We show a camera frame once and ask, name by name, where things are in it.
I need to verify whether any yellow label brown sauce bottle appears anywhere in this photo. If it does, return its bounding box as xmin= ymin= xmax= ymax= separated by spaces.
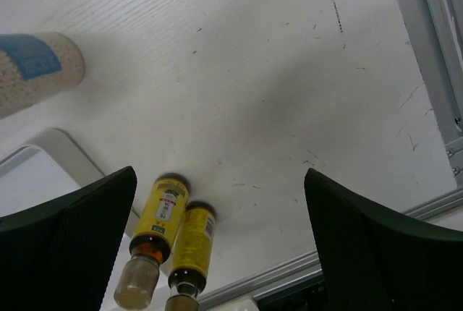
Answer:
xmin=114 ymin=173 xmax=190 ymax=310

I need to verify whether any white plastic organizer tray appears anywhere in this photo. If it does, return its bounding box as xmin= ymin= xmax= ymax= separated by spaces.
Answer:
xmin=0 ymin=127 xmax=142 ymax=221

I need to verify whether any white granule jar blue label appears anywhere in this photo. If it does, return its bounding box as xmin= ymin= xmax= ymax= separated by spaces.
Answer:
xmin=1 ymin=32 xmax=85 ymax=119

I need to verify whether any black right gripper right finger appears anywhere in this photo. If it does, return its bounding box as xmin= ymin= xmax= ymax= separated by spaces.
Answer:
xmin=304 ymin=168 xmax=462 ymax=310

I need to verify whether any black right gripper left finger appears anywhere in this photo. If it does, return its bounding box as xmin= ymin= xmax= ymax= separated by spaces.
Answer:
xmin=1 ymin=166 xmax=137 ymax=310

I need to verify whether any aluminium table frame rail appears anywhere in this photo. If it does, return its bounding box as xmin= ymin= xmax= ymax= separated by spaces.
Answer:
xmin=200 ymin=0 xmax=462 ymax=310

